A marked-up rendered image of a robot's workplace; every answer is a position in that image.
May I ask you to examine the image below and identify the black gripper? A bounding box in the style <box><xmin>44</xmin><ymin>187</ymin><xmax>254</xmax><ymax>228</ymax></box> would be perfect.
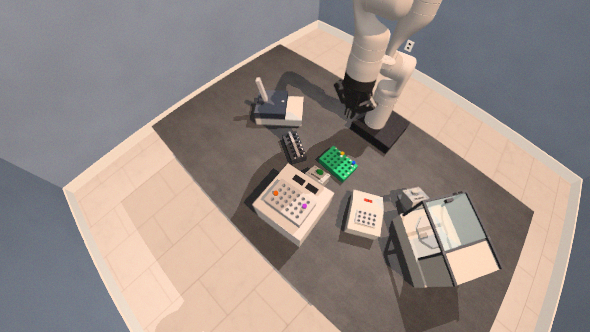
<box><xmin>334</xmin><ymin>70</ymin><xmax>378</xmax><ymax>119</ymax></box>

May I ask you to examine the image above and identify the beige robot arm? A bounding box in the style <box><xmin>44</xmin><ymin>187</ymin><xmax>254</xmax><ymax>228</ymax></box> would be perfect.
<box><xmin>346</xmin><ymin>0</ymin><xmax>442</xmax><ymax>129</ymax></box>

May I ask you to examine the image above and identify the green tube rack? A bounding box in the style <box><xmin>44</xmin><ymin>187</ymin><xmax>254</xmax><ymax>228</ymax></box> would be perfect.
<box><xmin>319</xmin><ymin>146</ymin><xmax>358</xmax><ymax>183</ymax></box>

